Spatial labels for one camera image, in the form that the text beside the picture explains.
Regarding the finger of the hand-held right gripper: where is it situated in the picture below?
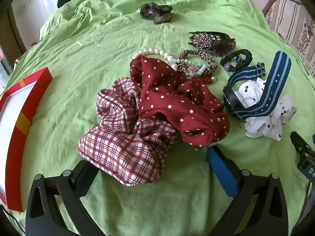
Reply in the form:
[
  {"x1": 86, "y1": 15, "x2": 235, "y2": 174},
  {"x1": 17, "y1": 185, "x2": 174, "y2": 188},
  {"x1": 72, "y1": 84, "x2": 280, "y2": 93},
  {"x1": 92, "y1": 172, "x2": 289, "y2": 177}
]
[{"x1": 290, "y1": 131, "x2": 315, "y2": 159}]

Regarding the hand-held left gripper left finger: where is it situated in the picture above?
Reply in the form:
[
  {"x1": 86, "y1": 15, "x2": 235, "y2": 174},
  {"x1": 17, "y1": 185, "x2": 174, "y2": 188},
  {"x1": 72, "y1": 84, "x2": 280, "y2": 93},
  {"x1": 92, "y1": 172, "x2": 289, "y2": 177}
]
[{"x1": 25, "y1": 160, "x2": 106, "y2": 236}]

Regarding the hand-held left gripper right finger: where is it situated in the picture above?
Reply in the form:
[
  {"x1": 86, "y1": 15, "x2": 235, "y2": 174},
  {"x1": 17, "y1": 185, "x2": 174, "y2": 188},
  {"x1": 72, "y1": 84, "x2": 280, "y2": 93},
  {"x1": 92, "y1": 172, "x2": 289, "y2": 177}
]
[{"x1": 207, "y1": 146, "x2": 289, "y2": 236}]

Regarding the white cherry print scrunchie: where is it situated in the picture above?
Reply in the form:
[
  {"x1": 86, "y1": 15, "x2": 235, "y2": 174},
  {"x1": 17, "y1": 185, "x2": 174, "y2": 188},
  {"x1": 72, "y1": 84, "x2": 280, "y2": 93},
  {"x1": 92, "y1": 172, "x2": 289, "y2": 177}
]
[{"x1": 236, "y1": 77, "x2": 297, "y2": 142}]

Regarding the plaid red white scrunchie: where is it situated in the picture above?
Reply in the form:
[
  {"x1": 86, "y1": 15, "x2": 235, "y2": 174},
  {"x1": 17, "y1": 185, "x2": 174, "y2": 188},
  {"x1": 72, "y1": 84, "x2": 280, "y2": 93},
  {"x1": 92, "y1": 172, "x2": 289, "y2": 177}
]
[{"x1": 77, "y1": 77, "x2": 179, "y2": 186}]

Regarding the watch with blue striped strap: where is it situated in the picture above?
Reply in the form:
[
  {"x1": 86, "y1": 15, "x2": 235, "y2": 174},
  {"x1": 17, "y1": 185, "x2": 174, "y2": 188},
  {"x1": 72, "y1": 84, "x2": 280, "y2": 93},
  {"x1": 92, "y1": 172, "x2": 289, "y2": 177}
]
[{"x1": 223, "y1": 51, "x2": 292, "y2": 121}]

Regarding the dark red polka dot scrunchie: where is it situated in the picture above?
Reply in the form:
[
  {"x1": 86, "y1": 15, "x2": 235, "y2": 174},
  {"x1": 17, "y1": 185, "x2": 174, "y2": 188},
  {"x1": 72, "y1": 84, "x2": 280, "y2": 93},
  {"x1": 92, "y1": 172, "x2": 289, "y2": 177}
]
[{"x1": 130, "y1": 55, "x2": 230, "y2": 151}]

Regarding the red cardboard box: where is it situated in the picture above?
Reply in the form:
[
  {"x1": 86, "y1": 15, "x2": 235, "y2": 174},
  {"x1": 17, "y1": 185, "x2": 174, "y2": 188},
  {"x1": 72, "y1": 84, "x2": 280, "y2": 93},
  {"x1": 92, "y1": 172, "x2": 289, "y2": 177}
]
[{"x1": 0, "y1": 67, "x2": 53, "y2": 212}]

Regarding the black scrunchie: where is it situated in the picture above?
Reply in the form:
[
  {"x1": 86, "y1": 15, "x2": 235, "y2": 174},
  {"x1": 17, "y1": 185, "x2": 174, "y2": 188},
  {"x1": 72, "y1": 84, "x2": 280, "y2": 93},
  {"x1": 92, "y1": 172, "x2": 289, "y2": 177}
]
[{"x1": 220, "y1": 49, "x2": 253, "y2": 72}]

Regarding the pale blue bead bracelet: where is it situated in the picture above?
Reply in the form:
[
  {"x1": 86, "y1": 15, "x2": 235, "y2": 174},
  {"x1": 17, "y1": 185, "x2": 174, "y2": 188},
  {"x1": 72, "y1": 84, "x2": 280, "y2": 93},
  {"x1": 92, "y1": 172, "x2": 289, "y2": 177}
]
[{"x1": 165, "y1": 56, "x2": 209, "y2": 77}]

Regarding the leopard print scrunchie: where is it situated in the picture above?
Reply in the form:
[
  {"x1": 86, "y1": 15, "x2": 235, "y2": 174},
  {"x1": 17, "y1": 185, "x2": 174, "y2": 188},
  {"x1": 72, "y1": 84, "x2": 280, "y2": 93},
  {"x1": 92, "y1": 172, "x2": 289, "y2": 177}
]
[{"x1": 178, "y1": 49, "x2": 218, "y2": 75}]

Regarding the rhinestone hair claw clip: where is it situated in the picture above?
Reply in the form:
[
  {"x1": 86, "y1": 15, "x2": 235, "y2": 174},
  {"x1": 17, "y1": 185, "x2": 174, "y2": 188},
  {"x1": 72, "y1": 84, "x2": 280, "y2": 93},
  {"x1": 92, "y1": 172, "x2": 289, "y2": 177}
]
[{"x1": 188, "y1": 30, "x2": 236, "y2": 57}]

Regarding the white pearl bracelet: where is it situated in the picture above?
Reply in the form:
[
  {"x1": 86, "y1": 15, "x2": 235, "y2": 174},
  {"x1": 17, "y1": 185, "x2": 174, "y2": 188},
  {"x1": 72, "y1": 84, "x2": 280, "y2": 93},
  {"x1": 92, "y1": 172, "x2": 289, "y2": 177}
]
[{"x1": 132, "y1": 48, "x2": 179, "y2": 70}]

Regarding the striped floral sofa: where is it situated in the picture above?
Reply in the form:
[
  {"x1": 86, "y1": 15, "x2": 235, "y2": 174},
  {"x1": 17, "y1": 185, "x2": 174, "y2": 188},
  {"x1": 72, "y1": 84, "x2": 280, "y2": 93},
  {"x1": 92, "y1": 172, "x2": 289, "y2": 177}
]
[{"x1": 242, "y1": 0, "x2": 315, "y2": 78}]

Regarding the green bed sheet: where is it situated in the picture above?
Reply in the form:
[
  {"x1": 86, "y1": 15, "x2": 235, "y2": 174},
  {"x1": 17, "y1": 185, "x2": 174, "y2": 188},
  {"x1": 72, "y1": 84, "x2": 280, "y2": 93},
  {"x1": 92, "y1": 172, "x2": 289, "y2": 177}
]
[{"x1": 5, "y1": 0, "x2": 315, "y2": 236}]

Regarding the dark shiny scrunchie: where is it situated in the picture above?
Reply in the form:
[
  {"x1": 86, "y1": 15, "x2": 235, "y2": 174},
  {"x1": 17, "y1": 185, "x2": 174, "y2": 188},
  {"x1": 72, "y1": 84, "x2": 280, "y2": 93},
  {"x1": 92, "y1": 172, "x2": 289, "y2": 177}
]
[{"x1": 140, "y1": 4, "x2": 173, "y2": 25}]

